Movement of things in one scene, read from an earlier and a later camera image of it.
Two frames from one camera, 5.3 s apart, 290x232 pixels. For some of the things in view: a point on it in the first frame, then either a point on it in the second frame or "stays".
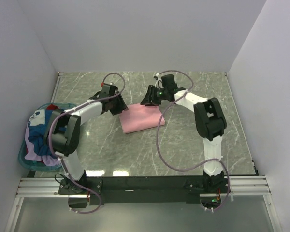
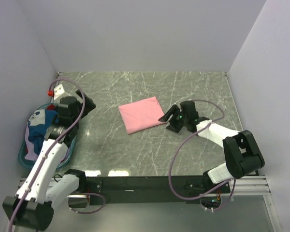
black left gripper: [121, 106] -> [89, 106]
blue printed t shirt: [36, 126] stays
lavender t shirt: [48, 160] stays
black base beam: [132, 190] stays
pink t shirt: [140, 117] stays
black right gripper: [149, 101] -> [175, 110]
